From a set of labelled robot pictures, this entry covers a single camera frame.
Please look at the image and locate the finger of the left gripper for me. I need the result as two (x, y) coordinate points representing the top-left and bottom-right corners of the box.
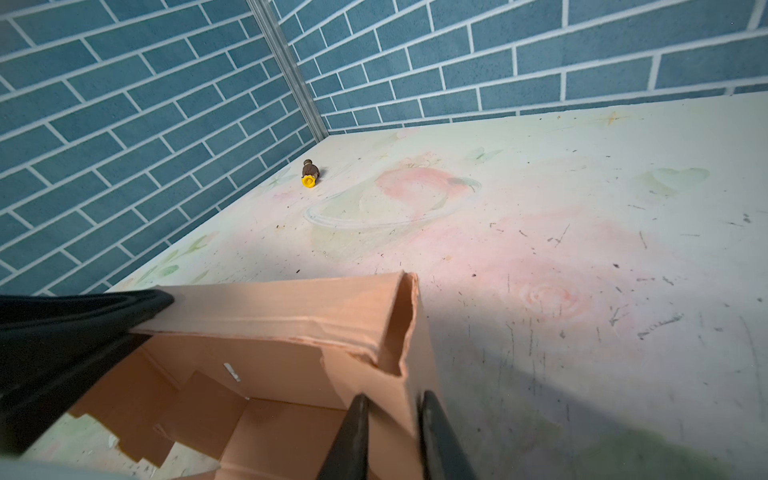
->
(1, 289), (174, 455)

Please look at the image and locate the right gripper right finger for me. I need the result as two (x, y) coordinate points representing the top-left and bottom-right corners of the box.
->
(419, 390), (477, 480)

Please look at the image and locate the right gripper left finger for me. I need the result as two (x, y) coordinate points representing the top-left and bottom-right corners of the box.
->
(316, 394), (369, 480)

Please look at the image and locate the orange cardboard paper box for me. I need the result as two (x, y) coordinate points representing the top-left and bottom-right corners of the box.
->
(70, 272), (439, 479)

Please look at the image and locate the small brown yellow toy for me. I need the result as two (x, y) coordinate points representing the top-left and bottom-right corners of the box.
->
(301, 159), (320, 188)

